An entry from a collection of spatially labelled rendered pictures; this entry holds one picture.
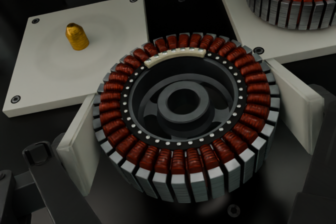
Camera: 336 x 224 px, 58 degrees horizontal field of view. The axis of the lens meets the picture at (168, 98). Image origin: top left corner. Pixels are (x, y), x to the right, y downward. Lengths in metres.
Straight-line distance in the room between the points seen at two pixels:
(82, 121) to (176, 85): 0.06
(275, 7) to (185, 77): 0.13
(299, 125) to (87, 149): 0.11
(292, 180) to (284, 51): 0.12
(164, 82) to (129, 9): 0.18
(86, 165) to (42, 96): 0.17
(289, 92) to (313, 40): 0.16
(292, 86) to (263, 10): 0.16
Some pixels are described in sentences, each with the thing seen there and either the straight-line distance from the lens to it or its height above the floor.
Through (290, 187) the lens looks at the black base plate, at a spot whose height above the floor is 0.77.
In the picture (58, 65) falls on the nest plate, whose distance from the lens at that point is 0.34.
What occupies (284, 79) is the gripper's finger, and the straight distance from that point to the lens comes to 0.18.
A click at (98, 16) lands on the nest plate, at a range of 0.39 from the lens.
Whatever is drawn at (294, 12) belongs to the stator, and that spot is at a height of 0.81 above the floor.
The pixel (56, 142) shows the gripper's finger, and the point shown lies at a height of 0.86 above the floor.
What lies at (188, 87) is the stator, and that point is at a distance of 0.19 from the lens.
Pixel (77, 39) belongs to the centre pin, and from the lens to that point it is 0.34.
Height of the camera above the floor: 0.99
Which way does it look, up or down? 51 degrees down
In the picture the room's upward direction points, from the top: 15 degrees counter-clockwise
